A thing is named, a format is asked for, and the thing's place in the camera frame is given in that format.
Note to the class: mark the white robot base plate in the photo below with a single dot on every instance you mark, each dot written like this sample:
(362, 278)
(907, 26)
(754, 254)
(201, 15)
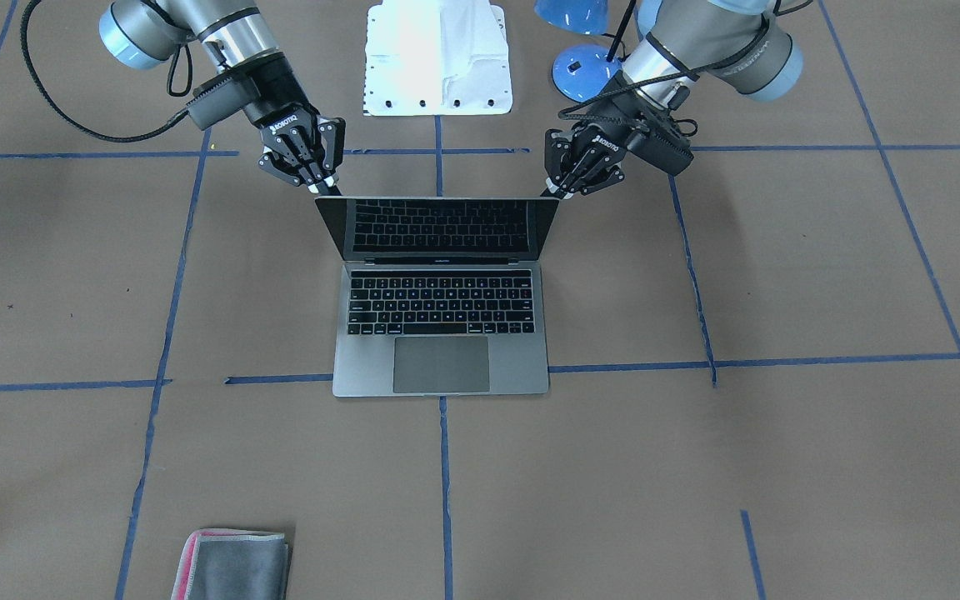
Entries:
(436, 58)

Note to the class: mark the blue desk lamp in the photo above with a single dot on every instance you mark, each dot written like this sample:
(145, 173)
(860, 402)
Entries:
(581, 71)

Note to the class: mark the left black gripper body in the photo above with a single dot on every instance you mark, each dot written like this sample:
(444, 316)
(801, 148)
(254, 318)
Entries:
(611, 113)

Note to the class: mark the grey pink folded cloth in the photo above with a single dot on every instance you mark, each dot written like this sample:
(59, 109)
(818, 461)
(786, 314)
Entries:
(225, 563)

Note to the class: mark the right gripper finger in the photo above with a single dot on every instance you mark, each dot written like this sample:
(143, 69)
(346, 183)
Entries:
(331, 132)
(299, 167)

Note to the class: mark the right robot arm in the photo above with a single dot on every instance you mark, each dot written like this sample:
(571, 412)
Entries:
(144, 34)

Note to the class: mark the grey laptop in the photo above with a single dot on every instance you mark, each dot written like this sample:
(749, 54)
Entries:
(439, 296)

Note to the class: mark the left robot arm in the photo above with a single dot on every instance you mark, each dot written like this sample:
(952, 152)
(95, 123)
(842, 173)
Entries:
(738, 42)

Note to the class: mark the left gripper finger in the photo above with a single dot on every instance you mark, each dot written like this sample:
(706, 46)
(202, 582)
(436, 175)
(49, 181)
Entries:
(559, 164)
(594, 170)

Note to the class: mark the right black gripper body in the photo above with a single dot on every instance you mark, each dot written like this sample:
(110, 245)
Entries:
(274, 97)

